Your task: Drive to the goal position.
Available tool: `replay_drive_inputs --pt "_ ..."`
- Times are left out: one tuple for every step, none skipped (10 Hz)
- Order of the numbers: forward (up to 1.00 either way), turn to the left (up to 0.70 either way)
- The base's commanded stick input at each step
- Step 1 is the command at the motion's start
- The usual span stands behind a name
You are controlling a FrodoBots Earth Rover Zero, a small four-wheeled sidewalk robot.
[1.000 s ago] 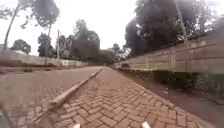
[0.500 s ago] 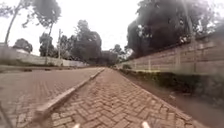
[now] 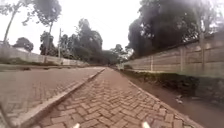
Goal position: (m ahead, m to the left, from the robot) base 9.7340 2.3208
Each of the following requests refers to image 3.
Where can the trees behind concrete wall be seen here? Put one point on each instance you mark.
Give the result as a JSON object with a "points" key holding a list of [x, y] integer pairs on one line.
{"points": [[163, 23]]}

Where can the red brick path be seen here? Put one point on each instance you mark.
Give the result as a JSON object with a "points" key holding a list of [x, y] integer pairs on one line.
{"points": [[110, 103]]}

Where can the row of tall trees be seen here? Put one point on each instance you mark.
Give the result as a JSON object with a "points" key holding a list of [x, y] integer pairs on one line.
{"points": [[86, 43]]}

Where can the pole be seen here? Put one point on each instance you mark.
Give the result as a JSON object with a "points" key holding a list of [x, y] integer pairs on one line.
{"points": [[59, 43]]}

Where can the grey concrete slab wall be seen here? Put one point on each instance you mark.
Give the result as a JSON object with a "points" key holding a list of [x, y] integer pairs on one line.
{"points": [[193, 60]]}

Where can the robot's own part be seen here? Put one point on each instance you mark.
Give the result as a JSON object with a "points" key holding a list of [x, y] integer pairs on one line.
{"points": [[76, 126], [145, 125]]}

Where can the pale boundary wall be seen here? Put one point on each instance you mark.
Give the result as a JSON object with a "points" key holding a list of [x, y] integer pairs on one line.
{"points": [[30, 58]]}

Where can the low green hedge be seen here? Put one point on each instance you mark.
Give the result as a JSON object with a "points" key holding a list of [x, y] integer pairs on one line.
{"points": [[186, 85]]}

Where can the brick paved road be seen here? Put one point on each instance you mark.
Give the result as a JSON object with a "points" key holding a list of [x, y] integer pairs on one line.
{"points": [[36, 86]]}

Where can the grey stone kerb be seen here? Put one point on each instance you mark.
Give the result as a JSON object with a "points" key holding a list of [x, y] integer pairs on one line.
{"points": [[56, 101]]}

